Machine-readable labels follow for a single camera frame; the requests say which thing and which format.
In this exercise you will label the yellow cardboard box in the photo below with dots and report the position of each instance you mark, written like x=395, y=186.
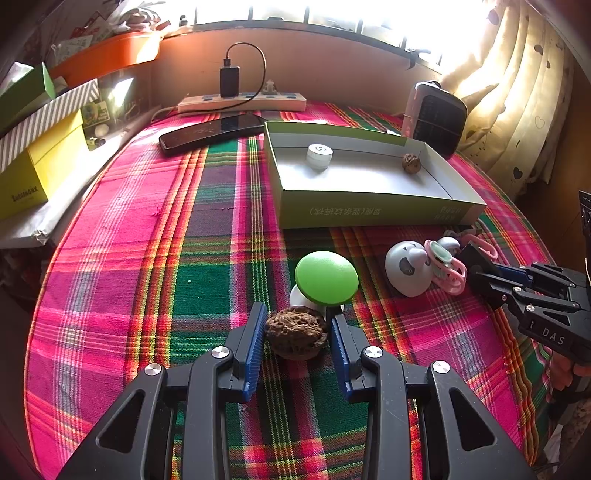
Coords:
x=37, y=170

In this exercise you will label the large brown walnut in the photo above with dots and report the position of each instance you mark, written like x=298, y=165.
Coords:
x=298, y=337

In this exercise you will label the green mushroom-shaped toy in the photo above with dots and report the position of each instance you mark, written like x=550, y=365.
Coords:
x=325, y=279

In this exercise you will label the small white black heater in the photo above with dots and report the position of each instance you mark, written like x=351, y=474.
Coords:
x=436, y=117

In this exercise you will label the striped cardboard box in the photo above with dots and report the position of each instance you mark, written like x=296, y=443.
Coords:
x=46, y=120

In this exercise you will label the white round animal-face toy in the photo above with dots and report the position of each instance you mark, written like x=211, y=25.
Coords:
x=406, y=272

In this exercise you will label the cream heart-print curtain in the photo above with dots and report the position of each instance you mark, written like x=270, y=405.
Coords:
x=521, y=92

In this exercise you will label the black smartphone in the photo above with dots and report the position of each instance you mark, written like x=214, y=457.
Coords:
x=207, y=131

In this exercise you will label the small white jar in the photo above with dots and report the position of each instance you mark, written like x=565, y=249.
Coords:
x=318, y=154

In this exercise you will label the printed paper packets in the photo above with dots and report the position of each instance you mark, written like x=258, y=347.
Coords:
x=87, y=32

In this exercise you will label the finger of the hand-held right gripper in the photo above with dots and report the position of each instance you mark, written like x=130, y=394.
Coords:
x=512, y=273
x=494, y=288

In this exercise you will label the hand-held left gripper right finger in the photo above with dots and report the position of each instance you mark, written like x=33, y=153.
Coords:
x=340, y=355

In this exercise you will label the pink green plaid tablecloth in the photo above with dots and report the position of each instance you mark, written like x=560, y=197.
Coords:
x=161, y=230

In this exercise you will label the small brown walnut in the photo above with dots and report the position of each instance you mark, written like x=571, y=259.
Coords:
x=410, y=163

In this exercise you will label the white power strip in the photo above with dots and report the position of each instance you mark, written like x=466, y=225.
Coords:
x=277, y=102

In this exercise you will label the pink and green clip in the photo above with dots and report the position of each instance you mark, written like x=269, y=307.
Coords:
x=482, y=243
x=450, y=273

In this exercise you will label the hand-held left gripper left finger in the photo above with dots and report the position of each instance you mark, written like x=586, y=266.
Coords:
x=253, y=355

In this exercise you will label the orange plastic tray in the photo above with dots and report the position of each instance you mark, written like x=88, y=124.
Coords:
x=115, y=53

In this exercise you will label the small green printed card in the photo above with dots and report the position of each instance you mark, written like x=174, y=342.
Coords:
x=97, y=113

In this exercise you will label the green cardboard box tray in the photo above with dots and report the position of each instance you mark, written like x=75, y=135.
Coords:
x=360, y=184

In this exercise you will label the green cardboard box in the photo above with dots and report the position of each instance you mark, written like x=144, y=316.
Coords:
x=23, y=92

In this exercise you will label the black window latch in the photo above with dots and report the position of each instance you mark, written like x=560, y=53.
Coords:
x=411, y=57

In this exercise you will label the black charger plug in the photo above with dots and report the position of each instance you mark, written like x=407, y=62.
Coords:
x=229, y=82

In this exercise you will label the small white rounded object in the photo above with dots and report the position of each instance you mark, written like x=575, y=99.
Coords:
x=448, y=243

